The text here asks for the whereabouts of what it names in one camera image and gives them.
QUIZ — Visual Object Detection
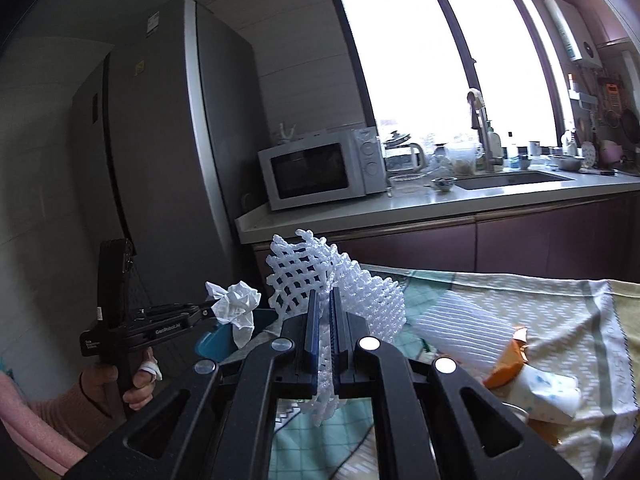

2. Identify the left hand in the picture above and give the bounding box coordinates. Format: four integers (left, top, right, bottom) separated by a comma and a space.
80, 347, 162, 415

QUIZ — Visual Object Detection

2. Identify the white foam net sleeve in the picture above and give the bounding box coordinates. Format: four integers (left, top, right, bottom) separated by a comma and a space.
300, 252, 406, 426

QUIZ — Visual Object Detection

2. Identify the kitchen faucet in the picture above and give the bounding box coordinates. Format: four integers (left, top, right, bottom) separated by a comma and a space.
466, 88, 501, 174

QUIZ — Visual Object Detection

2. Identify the white water heater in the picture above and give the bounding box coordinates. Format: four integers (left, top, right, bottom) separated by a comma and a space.
544, 0, 602, 70

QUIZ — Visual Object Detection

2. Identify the white microwave oven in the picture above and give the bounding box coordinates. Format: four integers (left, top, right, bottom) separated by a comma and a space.
258, 127, 387, 210

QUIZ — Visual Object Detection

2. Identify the glass kettle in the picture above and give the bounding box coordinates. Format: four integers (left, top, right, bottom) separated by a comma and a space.
383, 130, 426, 177

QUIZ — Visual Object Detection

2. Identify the blue plastic trash bin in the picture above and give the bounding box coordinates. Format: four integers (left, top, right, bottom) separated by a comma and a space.
193, 308, 281, 364

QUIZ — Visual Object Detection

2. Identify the pink sleeved left forearm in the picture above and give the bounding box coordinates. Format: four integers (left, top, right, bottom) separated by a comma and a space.
1, 365, 117, 477

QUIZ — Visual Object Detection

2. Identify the blue white small bowl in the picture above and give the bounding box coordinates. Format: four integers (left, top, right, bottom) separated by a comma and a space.
432, 177, 457, 193

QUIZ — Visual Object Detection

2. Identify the white foam net mesh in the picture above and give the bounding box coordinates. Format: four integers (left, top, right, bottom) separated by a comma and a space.
266, 229, 340, 322

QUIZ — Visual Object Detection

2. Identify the white tissue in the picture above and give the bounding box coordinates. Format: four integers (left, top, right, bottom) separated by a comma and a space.
205, 281, 262, 349

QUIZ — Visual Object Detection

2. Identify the silver refrigerator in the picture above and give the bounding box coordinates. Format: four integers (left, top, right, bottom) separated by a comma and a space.
70, 0, 268, 305

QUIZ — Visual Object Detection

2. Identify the purple kitchen cabinet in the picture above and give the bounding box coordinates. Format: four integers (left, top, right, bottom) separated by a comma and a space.
238, 192, 639, 282

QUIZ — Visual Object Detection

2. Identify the patterned tablecloth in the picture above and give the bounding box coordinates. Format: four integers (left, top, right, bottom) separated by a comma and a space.
267, 263, 640, 480

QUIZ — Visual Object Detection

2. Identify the orange snack wrapper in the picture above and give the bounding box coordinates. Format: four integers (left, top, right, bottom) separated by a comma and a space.
483, 326, 528, 390

